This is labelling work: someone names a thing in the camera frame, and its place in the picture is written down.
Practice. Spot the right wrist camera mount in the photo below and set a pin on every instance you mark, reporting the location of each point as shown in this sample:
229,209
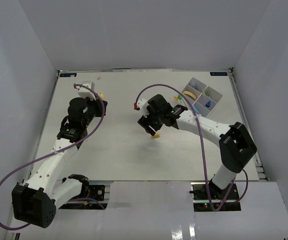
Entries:
141,106

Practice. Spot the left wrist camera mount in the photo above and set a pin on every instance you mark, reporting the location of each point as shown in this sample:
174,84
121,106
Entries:
84,91

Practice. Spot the white divided organizer box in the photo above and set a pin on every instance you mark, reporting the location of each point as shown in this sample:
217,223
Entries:
201,100

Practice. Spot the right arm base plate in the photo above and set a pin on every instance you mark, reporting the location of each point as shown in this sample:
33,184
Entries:
201,201

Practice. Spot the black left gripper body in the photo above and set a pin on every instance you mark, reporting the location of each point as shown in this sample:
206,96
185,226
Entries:
94,110

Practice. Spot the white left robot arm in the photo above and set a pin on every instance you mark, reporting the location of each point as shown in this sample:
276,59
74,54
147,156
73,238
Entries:
37,200

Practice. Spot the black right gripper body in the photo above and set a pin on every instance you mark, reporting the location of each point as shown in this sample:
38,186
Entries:
153,120

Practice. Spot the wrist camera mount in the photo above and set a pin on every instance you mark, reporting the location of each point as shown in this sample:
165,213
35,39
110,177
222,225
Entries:
141,106
84,91

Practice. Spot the blue capped small marker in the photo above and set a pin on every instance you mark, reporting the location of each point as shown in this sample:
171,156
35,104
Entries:
208,104

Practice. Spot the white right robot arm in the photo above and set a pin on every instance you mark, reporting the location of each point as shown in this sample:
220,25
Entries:
234,141

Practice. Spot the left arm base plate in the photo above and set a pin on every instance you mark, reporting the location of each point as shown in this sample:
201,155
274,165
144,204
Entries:
100,198

